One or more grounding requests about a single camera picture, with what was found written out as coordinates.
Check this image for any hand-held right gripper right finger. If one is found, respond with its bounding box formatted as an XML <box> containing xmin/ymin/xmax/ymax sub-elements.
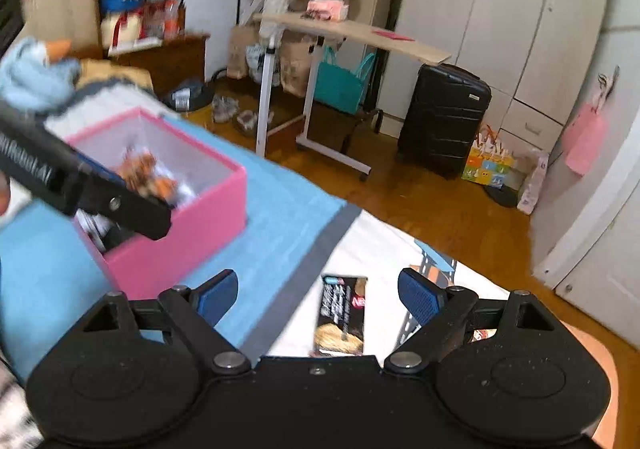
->
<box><xmin>383</xmin><ymin>267</ymin><xmax>569</xmax><ymax>375</ymax></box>

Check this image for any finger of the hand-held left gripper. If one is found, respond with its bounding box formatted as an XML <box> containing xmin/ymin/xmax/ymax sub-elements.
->
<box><xmin>66</xmin><ymin>148</ymin><xmax>174</xmax><ymax>242</ymax></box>

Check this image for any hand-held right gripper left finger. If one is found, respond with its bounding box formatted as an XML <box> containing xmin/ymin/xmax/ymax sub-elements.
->
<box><xmin>80</xmin><ymin>269</ymin><xmax>252</xmax><ymax>376</ymax></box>

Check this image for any clear bag of coated peanuts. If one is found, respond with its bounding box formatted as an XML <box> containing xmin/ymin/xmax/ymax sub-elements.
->
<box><xmin>116</xmin><ymin>145</ymin><xmax>180</xmax><ymax>206</ymax></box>

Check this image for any pink cardboard box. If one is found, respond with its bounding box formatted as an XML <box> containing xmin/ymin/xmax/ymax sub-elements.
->
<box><xmin>64</xmin><ymin>107</ymin><xmax>249</xmax><ymax>301</ymax></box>

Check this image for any black snack packet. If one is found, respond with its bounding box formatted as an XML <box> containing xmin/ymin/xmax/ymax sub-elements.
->
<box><xmin>312</xmin><ymin>274</ymin><xmax>369</xmax><ymax>358</ymax></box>

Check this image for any light blue plush toy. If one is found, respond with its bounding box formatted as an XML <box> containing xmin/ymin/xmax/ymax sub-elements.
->
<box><xmin>0</xmin><ymin>36</ymin><xmax>82</xmax><ymax>116</ymax></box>

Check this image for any yellow pillow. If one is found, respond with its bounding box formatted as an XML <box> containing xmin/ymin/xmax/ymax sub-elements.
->
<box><xmin>79</xmin><ymin>58</ymin><xmax>152</xmax><ymax>90</ymax></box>

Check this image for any dark round floor mat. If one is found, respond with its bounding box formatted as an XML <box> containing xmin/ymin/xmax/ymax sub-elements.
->
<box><xmin>482</xmin><ymin>186</ymin><xmax>519</xmax><ymax>209</ymax></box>

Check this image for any black plastic bag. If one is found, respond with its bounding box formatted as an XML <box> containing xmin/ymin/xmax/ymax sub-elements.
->
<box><xmin>162</xmin><ymin>78</ymin><xmax>211</xmax><ymax>112</ymax></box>

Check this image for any grey slipper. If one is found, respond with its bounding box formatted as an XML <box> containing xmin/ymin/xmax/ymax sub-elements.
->
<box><xmin>234</xmin><ymin>108</ymin><xmax>274</xmax><ymax>132</ymax></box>
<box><xmin>212</xmin><ymin>95</ymin><xmax>239</xmax><ymax>122</ymax></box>

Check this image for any colourful patterned gift box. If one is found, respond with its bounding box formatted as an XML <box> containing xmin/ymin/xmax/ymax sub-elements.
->
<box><xmin>459</xmin><ymin>125</ymin><xmax>516</xmax><ymax>190</ymax></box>

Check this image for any cream bag with red ribbon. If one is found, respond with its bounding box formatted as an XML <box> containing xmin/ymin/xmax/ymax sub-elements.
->
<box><xmin>99</xmin><ymin>10</ymin><xmax>142</xmax><ymax>50</ymax></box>

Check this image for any wooden nightstand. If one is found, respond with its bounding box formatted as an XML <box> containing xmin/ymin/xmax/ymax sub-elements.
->
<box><xmin>109</xmin><ymin>31</ymin><xmax>211</xmax><ymax>98</ymax></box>

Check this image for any white printed plastic bag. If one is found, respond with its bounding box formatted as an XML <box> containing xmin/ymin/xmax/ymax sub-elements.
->
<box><xmin>517</xmin><ymin>151</ymin><xmax>551</xmax><ymax>216</ymax></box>

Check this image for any black hard-shell suitcase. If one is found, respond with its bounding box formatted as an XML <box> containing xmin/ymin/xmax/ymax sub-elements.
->
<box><xmin>397</xmin><ymin>62</ymin><xmax>492</xmax><ymax>180</ymax></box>

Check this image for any red white gift bag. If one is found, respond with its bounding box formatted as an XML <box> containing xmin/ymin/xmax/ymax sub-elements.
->
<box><xmin>142</xmin><ymin>0</ymin><xmax>179</xmax><ymax>40</ymax></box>

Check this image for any brown paper bag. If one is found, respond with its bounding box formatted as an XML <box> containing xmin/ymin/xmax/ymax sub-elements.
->
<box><xmin>279</xmin><ymin>35</ymin><xmax>314</xmax><ymax>98</ymax></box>
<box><xmin>227</xmin><ymin>25</ymin><xmax>261</xmax><ymax>80</ymax></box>

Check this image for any white door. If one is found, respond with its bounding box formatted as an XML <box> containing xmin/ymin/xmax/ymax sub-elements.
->
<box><xmin>531</xmin><ymin>4</ymin><xmax>640</xmax><ymax>345</ymax></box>

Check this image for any teal tote bag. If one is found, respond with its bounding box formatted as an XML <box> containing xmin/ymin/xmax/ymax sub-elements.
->
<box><xmin>312</xmin><ymin>46</ymin><xmax>377</xmax><ymax>115</ymax></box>

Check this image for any pink paper bag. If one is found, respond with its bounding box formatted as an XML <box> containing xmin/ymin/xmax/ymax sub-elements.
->
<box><xmin>559</xmin><ymin>103</ymin><xmax>609</xmax><ymax>176</ymax></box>

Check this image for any red card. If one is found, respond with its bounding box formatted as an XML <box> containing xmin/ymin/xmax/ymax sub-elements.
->
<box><xmin>372</xmin><ymin>28</ymin><xmax>416</xmax><ymax>42</ymax></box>

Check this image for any wooden top rolling table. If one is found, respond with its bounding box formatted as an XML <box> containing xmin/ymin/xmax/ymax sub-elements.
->
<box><xmin>252</xmin><ymin>11</ymin><xmax>452</xmax><ymax>176</ymax></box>

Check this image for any small pink box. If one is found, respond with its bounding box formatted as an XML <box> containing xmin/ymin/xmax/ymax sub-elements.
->
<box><xmin>305</xmin><ymin>0</ymin><xmax>350</xmax><ymax>22</ymax></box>

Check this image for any white wardrobe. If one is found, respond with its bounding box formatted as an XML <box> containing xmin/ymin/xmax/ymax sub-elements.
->
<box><xmin>374</xmin><ymin>0</ymin><xmax>617</xmax><ymax>156</ymax></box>

